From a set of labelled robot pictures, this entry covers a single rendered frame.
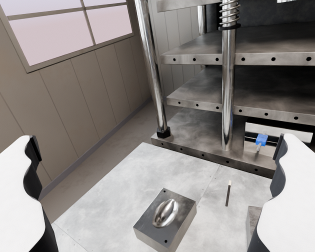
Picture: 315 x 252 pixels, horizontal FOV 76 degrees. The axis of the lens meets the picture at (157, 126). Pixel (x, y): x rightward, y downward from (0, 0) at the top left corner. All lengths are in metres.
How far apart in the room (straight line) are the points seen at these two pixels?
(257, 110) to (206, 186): 0.43
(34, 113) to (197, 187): 1.77
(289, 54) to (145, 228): 0.83
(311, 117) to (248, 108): 0.25
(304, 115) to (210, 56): 0.47
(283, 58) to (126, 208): 0.88
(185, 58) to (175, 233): 0.79
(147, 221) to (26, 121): 1.72
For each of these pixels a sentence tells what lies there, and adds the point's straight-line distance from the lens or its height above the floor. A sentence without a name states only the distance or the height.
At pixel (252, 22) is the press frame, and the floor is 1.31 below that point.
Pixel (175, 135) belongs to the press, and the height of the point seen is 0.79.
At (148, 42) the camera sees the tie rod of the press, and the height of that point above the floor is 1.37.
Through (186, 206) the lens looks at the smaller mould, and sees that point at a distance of 0.81.
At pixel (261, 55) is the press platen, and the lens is 0.97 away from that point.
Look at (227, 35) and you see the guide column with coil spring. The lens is 0.94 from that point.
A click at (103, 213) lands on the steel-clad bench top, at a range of 0.97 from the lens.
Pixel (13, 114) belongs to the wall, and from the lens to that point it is 2.21.
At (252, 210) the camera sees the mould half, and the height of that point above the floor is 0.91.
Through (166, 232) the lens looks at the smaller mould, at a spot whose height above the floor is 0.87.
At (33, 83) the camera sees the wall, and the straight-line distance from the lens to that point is 2.29.
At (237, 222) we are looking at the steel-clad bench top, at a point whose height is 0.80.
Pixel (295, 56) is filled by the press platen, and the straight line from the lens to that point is 0.96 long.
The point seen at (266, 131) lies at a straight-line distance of 1.09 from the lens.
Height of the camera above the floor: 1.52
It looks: 30 degrees down
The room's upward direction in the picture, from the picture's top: 10 degrees counter-clockwise
